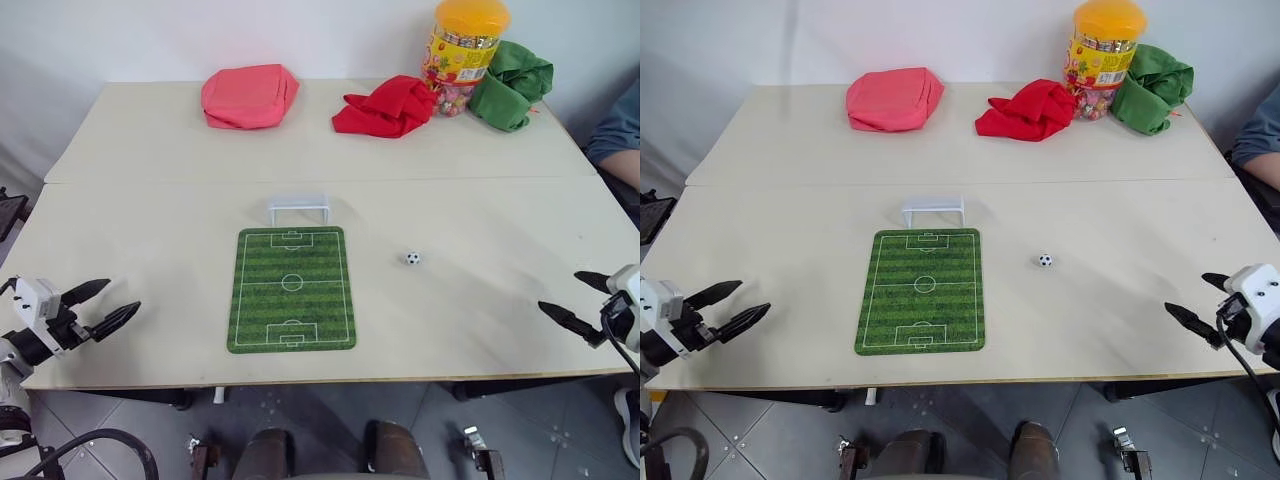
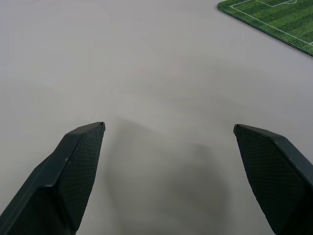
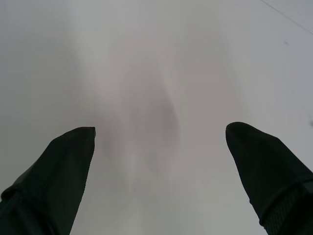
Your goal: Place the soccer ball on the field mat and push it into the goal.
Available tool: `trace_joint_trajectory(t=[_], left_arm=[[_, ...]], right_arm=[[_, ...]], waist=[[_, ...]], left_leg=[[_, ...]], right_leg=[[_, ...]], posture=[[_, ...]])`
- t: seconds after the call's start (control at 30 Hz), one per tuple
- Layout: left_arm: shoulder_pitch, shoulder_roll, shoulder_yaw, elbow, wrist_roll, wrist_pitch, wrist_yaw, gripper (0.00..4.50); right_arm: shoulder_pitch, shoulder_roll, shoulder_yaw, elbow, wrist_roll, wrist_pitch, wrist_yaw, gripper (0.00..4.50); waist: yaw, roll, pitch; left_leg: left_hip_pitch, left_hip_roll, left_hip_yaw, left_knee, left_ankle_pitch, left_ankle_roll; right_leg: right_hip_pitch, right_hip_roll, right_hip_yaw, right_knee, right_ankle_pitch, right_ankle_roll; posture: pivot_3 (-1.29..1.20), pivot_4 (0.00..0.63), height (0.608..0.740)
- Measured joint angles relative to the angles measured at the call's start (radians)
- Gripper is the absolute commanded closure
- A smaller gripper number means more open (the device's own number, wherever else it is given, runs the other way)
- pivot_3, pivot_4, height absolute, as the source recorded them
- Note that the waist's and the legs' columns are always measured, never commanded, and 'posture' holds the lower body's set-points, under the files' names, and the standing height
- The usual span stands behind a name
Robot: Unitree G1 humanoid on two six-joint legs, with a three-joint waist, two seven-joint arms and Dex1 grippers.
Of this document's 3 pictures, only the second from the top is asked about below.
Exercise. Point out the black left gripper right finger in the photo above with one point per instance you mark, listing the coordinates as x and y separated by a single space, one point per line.
276 176

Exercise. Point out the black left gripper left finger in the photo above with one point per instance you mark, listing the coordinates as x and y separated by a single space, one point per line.
61 181

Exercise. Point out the green soccer field mat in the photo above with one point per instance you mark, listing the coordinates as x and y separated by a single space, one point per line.
276 17

